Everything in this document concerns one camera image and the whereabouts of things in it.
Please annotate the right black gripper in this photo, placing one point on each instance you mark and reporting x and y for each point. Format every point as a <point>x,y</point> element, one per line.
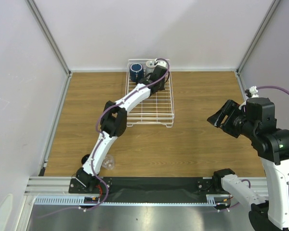
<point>230,117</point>

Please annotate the light grey flared mug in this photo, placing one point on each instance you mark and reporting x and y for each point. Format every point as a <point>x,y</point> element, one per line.
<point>149,67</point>

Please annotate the large dark blue mug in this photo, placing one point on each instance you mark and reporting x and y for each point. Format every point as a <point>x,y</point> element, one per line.
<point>136,72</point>

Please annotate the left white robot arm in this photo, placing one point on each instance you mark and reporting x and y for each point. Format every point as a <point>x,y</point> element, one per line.
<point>113,122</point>

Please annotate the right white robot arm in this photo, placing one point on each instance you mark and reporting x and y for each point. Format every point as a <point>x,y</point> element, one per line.
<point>256,121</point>

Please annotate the clear plastic cup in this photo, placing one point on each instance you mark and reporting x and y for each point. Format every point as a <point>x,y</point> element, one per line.
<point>108,162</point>

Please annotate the small dark blue mug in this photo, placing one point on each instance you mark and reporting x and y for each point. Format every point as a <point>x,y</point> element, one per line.
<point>85,158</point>

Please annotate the white wire dish rack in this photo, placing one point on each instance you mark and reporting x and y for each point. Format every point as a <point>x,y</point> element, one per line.
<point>157,109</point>

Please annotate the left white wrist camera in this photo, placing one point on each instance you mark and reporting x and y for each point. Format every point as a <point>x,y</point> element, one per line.
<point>159,62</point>

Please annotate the right aluminium frame post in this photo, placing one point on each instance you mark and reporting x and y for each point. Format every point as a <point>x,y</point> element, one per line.
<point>263,25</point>

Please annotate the aluminium frame post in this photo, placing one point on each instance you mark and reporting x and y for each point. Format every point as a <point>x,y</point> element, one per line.
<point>48,35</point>
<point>263,25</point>

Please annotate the slotted grey cable duct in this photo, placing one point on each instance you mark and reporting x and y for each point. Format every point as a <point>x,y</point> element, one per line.
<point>204,200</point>

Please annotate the left aluminium frame post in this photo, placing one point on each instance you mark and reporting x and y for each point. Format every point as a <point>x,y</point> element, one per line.
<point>48,35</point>

